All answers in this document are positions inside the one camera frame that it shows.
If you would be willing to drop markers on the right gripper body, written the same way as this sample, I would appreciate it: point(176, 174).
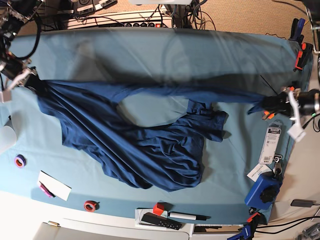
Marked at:
point(21, 79)

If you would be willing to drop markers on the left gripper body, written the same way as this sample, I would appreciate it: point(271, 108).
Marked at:
point(293, 99)

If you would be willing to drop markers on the dark blue t-shirt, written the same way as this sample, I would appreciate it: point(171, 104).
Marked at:
point(168, 157)

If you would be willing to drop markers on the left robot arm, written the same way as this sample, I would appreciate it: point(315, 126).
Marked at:
point(301, 107)

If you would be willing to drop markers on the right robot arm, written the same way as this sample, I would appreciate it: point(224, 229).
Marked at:
point(16, 14)

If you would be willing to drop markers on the orange black utility knife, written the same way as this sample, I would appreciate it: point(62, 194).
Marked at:
point(267, 115)

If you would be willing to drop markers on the packaged tool blister pack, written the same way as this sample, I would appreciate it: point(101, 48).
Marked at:
point(271, 139)

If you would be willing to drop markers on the black zip tie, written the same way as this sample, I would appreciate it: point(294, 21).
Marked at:
point(269, 85)

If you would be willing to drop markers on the white translucent cup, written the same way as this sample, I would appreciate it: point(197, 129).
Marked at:
point(8, 138)

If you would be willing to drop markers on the white label card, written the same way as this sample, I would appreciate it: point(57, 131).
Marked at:
point(257, 171)

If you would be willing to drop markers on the orange black clamp top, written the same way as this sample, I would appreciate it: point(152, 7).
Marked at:
point(303, 55)

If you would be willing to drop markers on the blue box with knob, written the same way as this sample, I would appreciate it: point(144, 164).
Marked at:
point(264, 191)

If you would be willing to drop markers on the purple tape roll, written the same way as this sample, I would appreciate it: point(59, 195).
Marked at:
point(20, 161)

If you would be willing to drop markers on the black phone device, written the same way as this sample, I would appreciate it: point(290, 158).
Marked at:
point(302, 203)

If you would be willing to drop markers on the blue spring clamp top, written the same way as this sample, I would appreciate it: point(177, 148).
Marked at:
point(296, 29)

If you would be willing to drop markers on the blue spring clamp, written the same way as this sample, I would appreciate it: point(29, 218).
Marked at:
point(296, 29)
point(246, 233)

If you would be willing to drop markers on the light blue table cloth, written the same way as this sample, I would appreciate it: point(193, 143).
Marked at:
point(149, 55)

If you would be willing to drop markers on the pink marker pen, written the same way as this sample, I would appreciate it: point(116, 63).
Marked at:
point(45, 190)

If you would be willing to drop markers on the orange clamp bottom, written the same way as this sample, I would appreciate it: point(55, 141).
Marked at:
point(255, 217)

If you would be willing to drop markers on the white paper card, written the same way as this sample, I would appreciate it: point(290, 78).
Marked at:
point(58, 188)

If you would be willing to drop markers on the blue spring clamp bottom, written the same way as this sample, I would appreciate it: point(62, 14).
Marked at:
point(246, 233)

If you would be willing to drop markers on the red tape roll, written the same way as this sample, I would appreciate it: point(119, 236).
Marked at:
point(91, 206)

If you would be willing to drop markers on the power strip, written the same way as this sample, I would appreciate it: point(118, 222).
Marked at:
point(141, 18)

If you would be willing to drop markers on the white marker pen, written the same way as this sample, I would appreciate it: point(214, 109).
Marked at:
point(186, 216)

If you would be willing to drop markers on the red cube block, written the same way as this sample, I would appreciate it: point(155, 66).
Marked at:
point(158, 209)

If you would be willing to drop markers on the black remote control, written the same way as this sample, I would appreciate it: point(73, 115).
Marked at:
point(161, 221)

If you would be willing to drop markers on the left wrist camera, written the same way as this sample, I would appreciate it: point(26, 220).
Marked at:
point(296, 132)

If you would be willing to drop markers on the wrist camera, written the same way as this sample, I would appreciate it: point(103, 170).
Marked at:
point(296, 132)
point(5, 96)

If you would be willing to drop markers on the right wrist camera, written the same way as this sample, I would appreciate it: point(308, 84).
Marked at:
point(5, 96)

